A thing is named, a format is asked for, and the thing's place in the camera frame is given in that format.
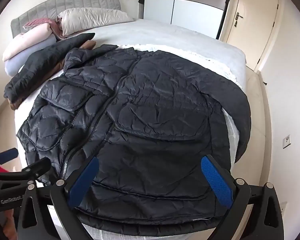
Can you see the grey padded headboard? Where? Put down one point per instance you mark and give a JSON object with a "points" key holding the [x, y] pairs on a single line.
{"points": [[65, 2]]}

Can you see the dusty red cloth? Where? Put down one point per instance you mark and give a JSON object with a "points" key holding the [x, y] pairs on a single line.
{"points": [[37, 23]]}

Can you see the light blue pillow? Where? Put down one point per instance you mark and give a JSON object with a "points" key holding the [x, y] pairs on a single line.
{"points": [[17, 62]]}

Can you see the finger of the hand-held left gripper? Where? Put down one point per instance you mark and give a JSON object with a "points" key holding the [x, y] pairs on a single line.
{"points": [[37, 167], [6, 155]]}

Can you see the black puffer jacket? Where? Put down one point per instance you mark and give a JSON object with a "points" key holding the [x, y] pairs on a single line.
{"points": [[152, 117]]}

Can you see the beige pillow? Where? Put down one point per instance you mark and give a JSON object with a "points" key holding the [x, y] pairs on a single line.
{"points": [[95, 20]]}

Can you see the cream door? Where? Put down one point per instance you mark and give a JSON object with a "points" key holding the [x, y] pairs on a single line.
{"points": [[252, 30]]}

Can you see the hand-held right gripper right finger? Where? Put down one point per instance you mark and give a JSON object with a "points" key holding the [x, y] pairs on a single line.
{"points": [[216, 185]]}

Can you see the brown garment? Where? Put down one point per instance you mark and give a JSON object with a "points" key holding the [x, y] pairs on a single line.
{"points": [[53, 71]]}

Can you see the white wall socket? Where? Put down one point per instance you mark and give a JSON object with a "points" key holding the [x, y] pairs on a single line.
{"points": [[287, 141]]}

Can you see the dark quilted coat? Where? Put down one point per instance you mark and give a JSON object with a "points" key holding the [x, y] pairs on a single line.
{"points": [[40, 60]]}

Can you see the white and grey wardrobe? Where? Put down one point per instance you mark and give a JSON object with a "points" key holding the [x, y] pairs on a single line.
{"points": [[190, 12]]}

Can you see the bed with grey sheet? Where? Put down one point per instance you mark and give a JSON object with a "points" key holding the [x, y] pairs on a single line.
{"points": [[177, 37]]}

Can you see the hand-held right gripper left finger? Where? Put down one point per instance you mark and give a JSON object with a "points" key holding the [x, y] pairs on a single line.
{"points": [[83, 180]]}

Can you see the pale pink pillow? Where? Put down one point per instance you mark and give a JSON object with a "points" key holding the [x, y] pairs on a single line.
{"points": [[30, 40]]}

